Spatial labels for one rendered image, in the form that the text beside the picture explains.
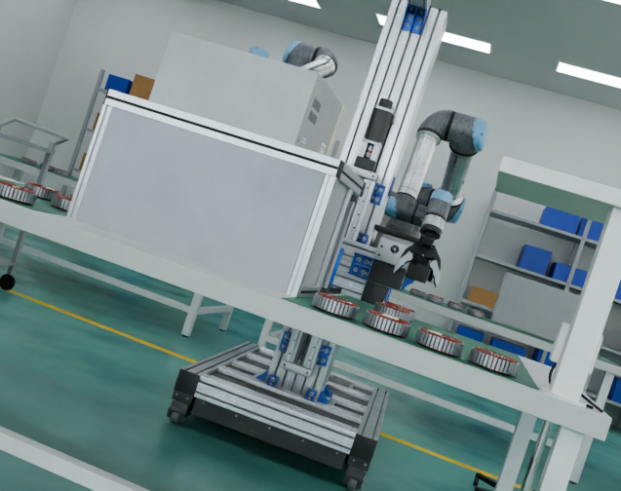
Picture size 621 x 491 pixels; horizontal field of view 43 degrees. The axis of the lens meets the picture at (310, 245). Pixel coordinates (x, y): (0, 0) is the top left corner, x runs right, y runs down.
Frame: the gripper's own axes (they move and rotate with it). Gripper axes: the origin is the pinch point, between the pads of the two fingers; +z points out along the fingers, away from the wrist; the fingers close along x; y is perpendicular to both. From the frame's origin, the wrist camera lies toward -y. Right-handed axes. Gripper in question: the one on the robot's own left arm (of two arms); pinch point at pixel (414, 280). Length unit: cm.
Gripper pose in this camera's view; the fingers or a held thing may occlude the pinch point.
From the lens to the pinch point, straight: 259.1
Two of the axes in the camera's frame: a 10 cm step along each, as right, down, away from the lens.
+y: -0.2, 4.2, 9.1
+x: -9.4, -3.1, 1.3
